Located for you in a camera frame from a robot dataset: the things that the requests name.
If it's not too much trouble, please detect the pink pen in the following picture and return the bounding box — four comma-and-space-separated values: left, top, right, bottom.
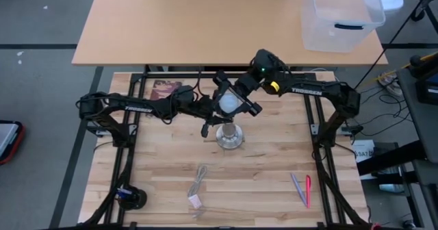
305, 175, 312, 209

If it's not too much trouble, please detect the black aluminium table frame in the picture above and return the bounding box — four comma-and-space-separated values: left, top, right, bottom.
81, 64, 371, 230

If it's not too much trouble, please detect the black slanted pole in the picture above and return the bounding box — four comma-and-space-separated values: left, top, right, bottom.
354, 0, 438, 89

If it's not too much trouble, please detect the yellow pole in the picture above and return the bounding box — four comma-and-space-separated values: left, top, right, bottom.
369, 51, 438, 84

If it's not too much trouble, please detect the white paper sign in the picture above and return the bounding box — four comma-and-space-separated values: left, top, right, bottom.
351, 139, 376, 162

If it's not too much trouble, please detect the clear lamp power cord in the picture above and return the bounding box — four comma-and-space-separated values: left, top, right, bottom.
186, 164, 209, 221

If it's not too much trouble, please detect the red-edged case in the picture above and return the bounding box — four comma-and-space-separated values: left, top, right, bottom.
0, 120, 25, 166

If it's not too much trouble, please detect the black equipment cart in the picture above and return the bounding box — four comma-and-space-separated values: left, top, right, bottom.
355, 51, 438, 230

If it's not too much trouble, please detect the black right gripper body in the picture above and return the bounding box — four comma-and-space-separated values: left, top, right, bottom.
215, 70, 263, 116

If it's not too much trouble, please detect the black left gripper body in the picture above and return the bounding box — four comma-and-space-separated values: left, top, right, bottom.
191, 95, 220, 138

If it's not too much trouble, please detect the flat picture booklet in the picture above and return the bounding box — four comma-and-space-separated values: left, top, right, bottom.
149, 79, 183, 101

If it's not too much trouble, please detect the tan wooden desk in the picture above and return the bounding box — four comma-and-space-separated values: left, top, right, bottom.
70, 0, 389, 67

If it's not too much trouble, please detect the white lightbulb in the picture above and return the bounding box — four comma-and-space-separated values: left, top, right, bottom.
218, 92, 241, 114

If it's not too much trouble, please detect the grey pen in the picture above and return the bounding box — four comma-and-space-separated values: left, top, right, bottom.
290, 172, 308, 207

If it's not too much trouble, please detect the clear plastic storage bin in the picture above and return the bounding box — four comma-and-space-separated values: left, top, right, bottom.
300, 0, 387, 53

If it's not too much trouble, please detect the silver metal lamp base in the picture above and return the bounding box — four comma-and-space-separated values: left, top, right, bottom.
215, 120, 245, 151

